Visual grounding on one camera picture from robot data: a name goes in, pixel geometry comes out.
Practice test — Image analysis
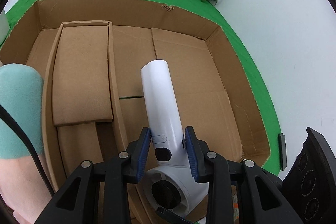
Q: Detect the white kettle jug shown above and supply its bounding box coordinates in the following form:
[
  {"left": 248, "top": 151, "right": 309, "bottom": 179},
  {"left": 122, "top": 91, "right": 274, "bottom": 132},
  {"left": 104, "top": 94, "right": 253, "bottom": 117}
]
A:
[{"left": 0, "top": 10, "right": 10, "bottom": 44}]

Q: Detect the large shallow cardboard tray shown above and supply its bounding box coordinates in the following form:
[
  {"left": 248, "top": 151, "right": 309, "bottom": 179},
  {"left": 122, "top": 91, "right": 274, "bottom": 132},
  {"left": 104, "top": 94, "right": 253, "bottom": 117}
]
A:
[{"left": 0, "top": 0, "right": 271, "bottom": 224}]

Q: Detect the green white medicine box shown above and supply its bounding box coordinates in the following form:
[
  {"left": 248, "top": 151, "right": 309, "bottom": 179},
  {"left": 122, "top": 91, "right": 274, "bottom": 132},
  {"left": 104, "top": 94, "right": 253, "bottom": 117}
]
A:
[{"left": 196, "top": 185, "right": 239, "bottom": 224}]

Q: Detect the black cable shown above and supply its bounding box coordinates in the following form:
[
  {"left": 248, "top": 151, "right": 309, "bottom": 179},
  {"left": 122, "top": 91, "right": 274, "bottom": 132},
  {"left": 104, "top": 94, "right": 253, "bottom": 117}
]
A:
[{"left": 0, "top": 104, "right": 56, "bottom": 196}]

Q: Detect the black phone on table edge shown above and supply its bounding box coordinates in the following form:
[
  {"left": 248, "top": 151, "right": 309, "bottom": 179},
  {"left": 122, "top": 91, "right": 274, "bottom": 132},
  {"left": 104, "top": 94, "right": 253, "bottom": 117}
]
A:
[{"left": 278, "top": 133, "right": 287, "bottom": 170}]

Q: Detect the white hair dryer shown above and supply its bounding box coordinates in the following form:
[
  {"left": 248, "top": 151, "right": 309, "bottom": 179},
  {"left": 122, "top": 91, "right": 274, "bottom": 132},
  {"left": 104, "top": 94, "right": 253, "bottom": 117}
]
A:
[{"left": 141, "top": 60, "right": 208, "bottom": 218}]

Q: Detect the pink pig plush toy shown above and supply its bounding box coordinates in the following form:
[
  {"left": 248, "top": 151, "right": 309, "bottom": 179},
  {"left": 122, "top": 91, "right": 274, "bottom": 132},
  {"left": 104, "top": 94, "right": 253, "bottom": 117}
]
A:
[{"left": 1, "top": 64, "right": 53, "bottom": 223}]

